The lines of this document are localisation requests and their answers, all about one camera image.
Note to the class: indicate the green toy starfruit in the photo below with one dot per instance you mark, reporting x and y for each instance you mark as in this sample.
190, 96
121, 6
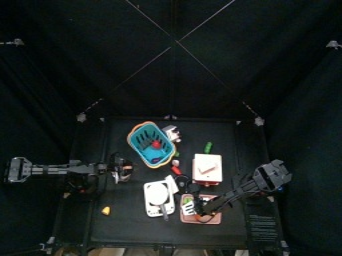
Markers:
189, 201

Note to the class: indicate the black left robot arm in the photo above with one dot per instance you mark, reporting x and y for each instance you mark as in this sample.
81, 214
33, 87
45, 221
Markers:
58, 169

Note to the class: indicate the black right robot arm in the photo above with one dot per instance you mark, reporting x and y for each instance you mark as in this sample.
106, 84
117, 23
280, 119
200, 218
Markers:
262, 178

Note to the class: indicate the white toy pan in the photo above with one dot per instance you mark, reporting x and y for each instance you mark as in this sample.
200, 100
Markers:
157, 194

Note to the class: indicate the orange toy food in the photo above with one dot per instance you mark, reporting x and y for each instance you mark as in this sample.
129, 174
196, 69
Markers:
198, 218

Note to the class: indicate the white toy spatula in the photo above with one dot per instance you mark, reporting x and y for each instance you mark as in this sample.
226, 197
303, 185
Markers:
189, 210

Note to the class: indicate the pink cutting board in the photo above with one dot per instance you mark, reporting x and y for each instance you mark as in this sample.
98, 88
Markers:
214, 219

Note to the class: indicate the dark toy piece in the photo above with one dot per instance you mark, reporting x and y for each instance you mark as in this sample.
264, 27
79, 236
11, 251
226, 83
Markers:
157, 160

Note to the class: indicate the teal basket with orange rim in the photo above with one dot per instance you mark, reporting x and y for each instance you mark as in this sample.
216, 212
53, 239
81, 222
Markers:
150, 146

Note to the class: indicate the black toy pot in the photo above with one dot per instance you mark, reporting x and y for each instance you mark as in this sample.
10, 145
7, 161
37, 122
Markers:
182, 182

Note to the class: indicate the red toy apple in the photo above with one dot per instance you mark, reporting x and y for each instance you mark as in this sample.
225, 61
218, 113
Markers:
156, 144

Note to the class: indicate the wooden box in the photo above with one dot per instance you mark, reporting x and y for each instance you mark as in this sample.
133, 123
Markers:
209, 176

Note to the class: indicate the white and pink toy piece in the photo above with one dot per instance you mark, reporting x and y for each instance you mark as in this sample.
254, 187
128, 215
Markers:
176, 163

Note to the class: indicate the red toy pepper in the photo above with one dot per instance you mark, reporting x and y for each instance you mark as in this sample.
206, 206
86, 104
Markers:
177, 170

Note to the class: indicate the white block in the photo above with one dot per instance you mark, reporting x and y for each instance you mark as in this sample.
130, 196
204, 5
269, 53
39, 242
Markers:
208, 168

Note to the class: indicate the small green toy piece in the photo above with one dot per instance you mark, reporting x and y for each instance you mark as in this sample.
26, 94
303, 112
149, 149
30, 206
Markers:
177, 154

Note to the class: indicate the yellow toy food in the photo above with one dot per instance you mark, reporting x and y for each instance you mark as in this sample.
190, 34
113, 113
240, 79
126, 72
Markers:
106, 210

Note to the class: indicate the white dish rack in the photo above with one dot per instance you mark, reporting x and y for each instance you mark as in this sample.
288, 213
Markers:
172, 132

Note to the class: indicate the green toy pepper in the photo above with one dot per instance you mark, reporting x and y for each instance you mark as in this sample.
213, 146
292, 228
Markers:
208, 147

